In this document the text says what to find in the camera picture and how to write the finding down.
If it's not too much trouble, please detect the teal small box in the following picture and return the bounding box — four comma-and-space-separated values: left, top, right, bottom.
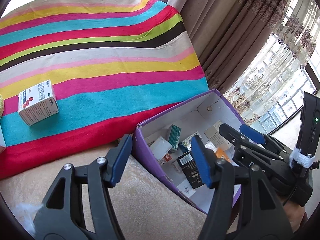
166, 124, 181, 153

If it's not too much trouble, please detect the orange card box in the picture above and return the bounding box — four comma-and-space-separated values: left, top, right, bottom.
215, 147, 232, 163

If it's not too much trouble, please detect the white small square box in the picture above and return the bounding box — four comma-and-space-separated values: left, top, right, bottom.
150, 136, 172, 161

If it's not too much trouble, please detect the red medicine box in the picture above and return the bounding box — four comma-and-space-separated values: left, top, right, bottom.
159, 153, 172, 165

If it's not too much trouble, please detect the sheer lace curtain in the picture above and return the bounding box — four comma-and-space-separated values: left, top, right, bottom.
225, 0, 319, 125

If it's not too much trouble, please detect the green round sponge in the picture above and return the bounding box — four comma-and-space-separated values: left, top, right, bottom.
0, 95, 4, 118

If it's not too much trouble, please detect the purple cardboard storage box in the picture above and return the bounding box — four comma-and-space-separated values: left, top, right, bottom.
133, 89, 244, 213

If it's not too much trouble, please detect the beige patterned curtain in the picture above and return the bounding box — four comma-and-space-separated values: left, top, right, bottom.
160, 0, 291, 93

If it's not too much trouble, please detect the long white box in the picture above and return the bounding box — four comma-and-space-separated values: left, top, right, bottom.
0, 126, 7, 153

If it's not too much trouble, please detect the black shaver box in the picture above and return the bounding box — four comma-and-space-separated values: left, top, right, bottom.
177, 152, 204, 189

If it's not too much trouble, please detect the white paper leaflet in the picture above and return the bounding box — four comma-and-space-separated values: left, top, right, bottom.
204, 120, 233, 151

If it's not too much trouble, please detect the right hand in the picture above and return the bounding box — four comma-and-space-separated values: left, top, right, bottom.
283, 200, 308, 232

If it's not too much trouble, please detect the white green medicine box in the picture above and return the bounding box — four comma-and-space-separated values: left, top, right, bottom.
182, 131, 202, 151

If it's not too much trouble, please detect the white box red figure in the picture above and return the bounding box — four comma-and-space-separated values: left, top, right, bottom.
18, 80, 59, 126

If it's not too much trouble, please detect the colourful striped blanket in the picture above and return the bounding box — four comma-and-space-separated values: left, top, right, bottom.
1, 0, 208, 179

